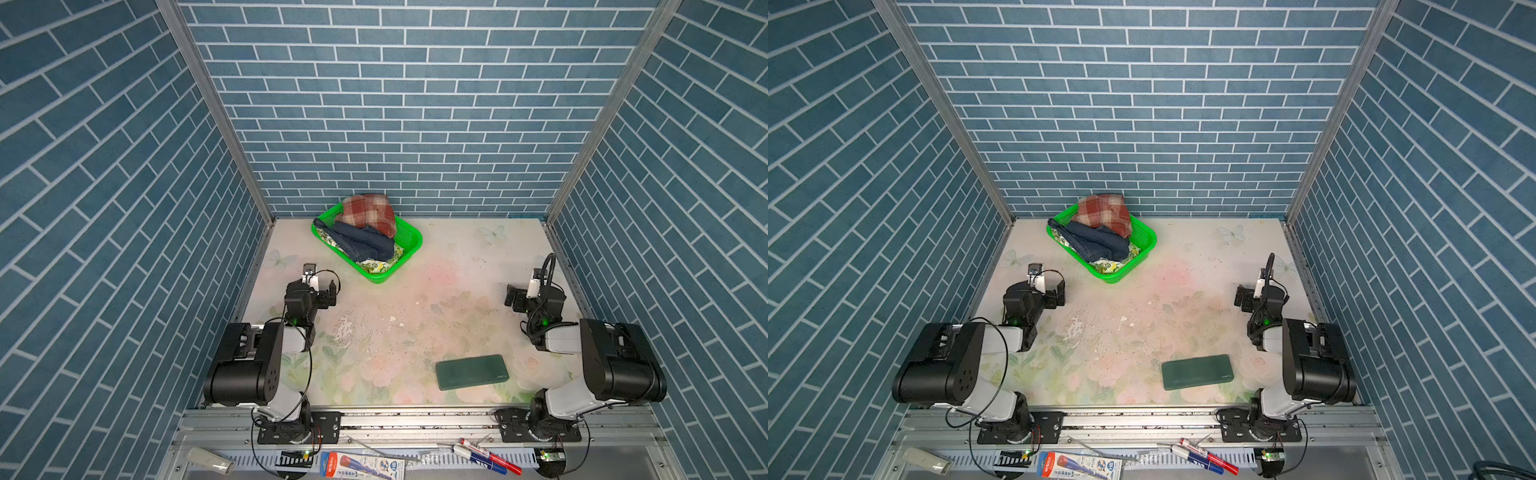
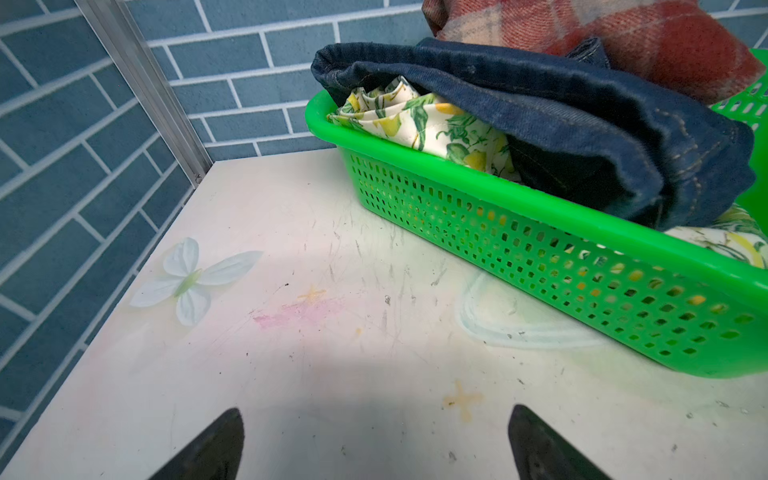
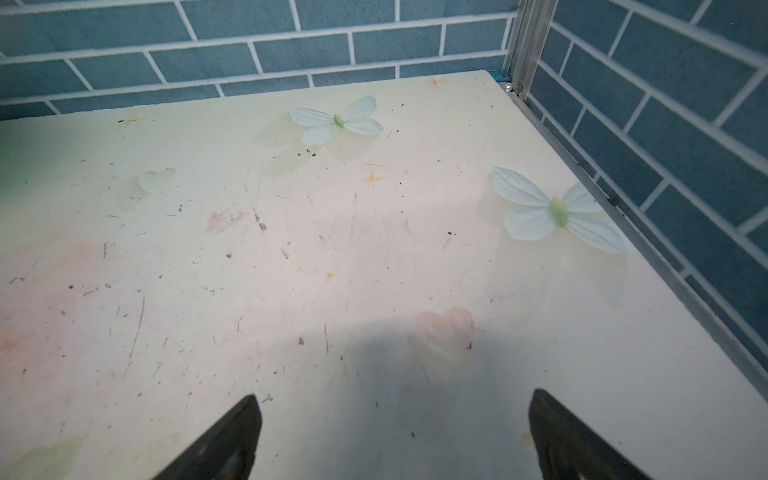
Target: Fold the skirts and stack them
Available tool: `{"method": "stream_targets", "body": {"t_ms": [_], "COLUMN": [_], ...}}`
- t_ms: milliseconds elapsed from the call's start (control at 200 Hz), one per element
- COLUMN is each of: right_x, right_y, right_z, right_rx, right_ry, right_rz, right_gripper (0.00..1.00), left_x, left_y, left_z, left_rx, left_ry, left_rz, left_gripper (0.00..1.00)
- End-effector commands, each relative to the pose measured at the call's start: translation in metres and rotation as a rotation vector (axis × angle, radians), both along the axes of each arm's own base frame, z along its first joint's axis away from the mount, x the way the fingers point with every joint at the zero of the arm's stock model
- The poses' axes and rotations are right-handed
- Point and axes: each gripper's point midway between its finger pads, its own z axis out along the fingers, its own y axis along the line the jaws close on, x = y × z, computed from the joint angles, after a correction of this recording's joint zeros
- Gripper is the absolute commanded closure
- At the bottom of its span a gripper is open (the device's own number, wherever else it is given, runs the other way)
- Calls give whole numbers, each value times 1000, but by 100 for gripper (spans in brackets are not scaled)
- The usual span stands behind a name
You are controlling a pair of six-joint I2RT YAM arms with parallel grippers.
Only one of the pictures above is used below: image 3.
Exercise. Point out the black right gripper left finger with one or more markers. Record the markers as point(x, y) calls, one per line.
point(227, 450)

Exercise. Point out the aluminium corner frame post right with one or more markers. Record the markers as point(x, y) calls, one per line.
point(529, 31)

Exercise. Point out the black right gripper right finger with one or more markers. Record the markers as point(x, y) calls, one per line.
point(567, 448)

